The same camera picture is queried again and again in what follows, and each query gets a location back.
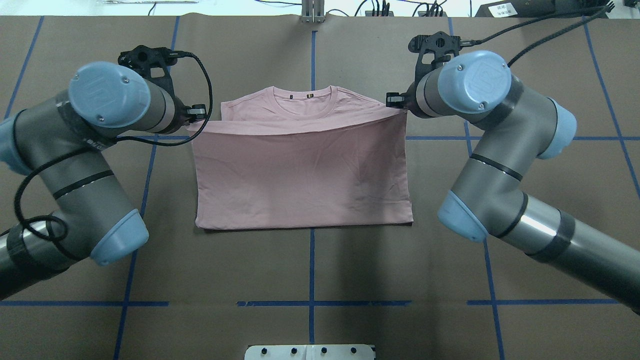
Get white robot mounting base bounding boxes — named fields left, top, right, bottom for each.
left=244, top=343, right=378, bottom=360

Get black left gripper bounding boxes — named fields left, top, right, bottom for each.
left=172, top=98, right=209, bottom=132

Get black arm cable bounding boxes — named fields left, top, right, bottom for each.
left=13, top=50, right=215, bottom=261
left=460, top=0, right=616, bottom=69

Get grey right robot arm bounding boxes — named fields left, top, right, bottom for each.
left=387, top=50, right=640, bottom=313

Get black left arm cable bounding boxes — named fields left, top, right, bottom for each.
left=13, top=50, right=215, bottom=261

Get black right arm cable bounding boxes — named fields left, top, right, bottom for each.
left=460, top=0, right=616, bottom=69

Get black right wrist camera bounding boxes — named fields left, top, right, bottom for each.
left=407, top=31, right=478, bottom=84

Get blue tape grid lines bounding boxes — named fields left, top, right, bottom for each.
left=0, top=15, right=640, bottom=360

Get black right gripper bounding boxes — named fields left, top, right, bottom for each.
left=385, top=83, right=426, bottom=119

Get pink Snoopy t-shirt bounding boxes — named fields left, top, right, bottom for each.
left=192, top=86, right=414, bottom=231

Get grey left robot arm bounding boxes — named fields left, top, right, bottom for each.
left=1, top=61, right=212, bottom=299

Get aluminium frame post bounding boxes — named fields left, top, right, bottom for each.
left=300, top=0, right=326, bottom=24

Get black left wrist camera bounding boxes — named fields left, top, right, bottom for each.
left=117, top=45, right=179, bottom=96

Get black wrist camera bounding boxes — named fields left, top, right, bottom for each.
left=407, top=31, right=478, bottom=84
left=117, top=45, right=179, bottom=96

